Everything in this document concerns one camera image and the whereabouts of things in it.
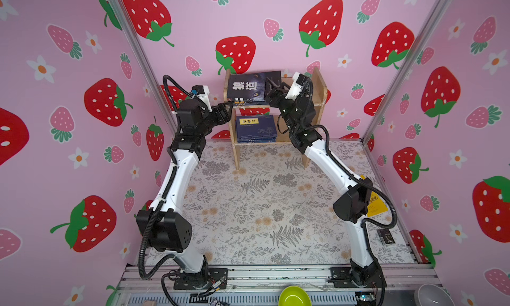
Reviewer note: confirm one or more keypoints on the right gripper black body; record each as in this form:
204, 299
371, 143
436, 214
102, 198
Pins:
275, 96

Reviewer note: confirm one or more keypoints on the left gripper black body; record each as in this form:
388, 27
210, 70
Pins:
206, 123

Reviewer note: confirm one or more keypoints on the blue book yellow label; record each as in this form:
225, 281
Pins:
253, 141

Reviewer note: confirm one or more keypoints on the purple-navy book yellow label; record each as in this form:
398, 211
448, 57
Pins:
256, 127

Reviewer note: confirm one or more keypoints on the black wolf cover book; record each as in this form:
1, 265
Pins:
251, 88

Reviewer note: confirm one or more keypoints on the yellow cartoon cover book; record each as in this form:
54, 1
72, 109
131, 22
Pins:
376, 205

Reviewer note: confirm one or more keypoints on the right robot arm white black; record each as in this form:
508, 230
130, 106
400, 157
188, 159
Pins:
351, 206

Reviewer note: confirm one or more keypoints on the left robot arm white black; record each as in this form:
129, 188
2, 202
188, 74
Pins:
166, 234

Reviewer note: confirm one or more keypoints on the small black card box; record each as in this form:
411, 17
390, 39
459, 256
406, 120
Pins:
386, 237

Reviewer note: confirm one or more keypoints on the green bowl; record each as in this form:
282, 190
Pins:
294, 296

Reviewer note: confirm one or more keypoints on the grey bowl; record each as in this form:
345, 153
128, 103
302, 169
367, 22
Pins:
432, 295

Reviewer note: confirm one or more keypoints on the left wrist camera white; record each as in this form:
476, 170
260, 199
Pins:
202, 93

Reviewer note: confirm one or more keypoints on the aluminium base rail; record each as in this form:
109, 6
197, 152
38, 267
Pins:
248, 285

